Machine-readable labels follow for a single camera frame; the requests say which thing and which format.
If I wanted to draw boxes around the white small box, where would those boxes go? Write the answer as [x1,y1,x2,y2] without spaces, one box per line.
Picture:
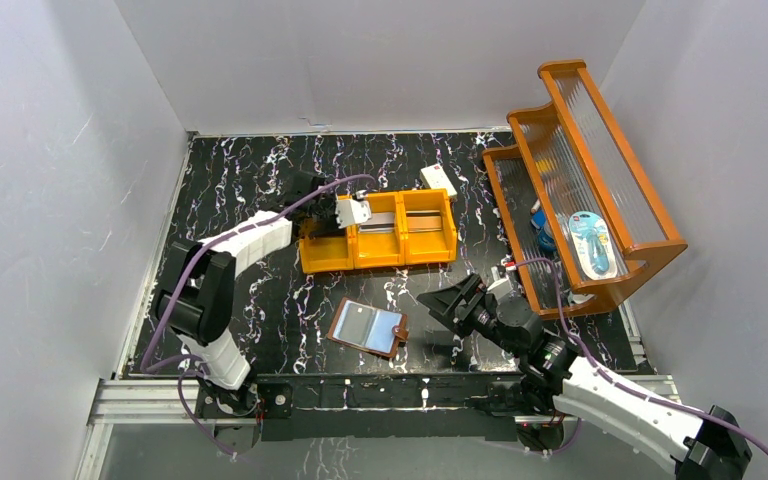
[420,164,457,201]

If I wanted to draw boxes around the brown leather card holder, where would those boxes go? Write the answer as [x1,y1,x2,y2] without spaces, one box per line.
[327,298,409,359]

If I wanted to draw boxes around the middle orange bin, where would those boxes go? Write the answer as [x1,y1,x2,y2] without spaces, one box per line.
[350,191,407,269]

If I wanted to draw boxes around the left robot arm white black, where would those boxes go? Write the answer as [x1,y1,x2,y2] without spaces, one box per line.
[140,172,340,416]

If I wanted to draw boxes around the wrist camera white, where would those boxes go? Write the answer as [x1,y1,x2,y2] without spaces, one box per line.
[335,197,372,229]
[487,266,518,302]

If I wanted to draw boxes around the card in right bin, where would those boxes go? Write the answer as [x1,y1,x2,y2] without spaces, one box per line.
[406,210,443,233]

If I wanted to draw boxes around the orange bin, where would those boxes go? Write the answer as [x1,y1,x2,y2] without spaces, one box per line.
[400,189,458,265]
[350,191,407,269]
[298,229,354,274]

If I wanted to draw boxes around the blue packaged item on shelf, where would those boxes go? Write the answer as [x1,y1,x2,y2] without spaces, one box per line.
[568,211,618,280]

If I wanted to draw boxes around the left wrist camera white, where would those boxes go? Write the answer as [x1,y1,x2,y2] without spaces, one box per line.
[335,197,372,229]

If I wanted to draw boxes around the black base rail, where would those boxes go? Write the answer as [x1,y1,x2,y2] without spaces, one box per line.
[194,372,580,451]

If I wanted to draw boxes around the aluminium frame rail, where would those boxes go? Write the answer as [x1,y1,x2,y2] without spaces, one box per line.
[89,373,679,424]

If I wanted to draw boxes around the silver card in middle bin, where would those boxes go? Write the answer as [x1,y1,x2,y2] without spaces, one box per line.
[358,211,397,234]

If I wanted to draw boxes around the right orange bin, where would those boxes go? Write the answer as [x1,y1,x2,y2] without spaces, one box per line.
[400,189,458,265]

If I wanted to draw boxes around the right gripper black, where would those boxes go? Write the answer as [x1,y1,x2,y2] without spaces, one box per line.
[417,272,524,358]

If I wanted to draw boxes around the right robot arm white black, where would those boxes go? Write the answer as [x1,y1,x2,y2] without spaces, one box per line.
[417,274,752,479]

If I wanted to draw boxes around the orange wooden shelf rack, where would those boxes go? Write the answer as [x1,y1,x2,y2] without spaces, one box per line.
[482,59,687,320]

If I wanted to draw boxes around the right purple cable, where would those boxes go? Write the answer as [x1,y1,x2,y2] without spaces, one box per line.
[513,256,768,480]

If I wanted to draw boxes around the left orange bin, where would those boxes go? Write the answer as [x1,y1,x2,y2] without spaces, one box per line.
[298,229,354,274]

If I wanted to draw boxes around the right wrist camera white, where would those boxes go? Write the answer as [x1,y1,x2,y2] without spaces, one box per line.
[487,266,518,302]

